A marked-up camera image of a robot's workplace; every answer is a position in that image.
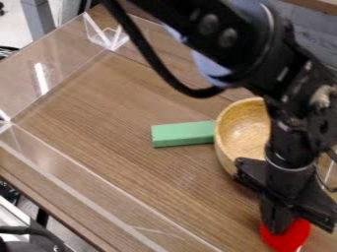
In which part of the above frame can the clear acrylic enclosure wall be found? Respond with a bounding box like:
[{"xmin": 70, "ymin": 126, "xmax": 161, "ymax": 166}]
[{"xmin": 0, "ymin": 11, "xmax": 337, "ymax": 252}]

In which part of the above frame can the red plush fruit green leaf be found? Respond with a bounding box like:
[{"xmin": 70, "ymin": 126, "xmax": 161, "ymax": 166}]
[{"xmin": 260, "ymin": 219, "xmax": 312, "ymax": 252}]

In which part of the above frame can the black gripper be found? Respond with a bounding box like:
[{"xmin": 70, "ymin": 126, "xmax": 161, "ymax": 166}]
[{"xmin": 235, "ymin": 108, "xmax": 337, "ymax": 234}]

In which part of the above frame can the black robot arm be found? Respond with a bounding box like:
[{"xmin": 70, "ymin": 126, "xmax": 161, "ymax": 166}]
[{"xmin": 128, "ymin": 0, "xmax": 337, "ymax": 234}]

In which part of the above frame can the black cable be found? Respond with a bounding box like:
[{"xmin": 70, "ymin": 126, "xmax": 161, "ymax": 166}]
[{"xmin": 102, "ymin": 0, "xmax": 229, "ymax": 99}]

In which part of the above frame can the black device lower left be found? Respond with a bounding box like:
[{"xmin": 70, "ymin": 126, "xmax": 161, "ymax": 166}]
[{"xmin": 0, "ymin": 222, "xmax": 67, "ymax": 252}]

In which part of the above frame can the clear acrylic corner bracket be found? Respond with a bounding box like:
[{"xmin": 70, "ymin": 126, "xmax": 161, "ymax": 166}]
[{"xmin": 83, "ymin": 12, "xmax": 129, "ymax": 51}]

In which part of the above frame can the green rectangular block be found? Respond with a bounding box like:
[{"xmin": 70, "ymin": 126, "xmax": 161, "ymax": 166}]
[{"xmin": 152, "ymin": 120, "xmax": 214, "ymax": 148}]

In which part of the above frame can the light wooden bowl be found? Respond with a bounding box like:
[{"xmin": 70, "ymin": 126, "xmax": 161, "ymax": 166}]
[{"xmin": 214, "ymin": 97, "xmax": 337, "ymax": 190}]

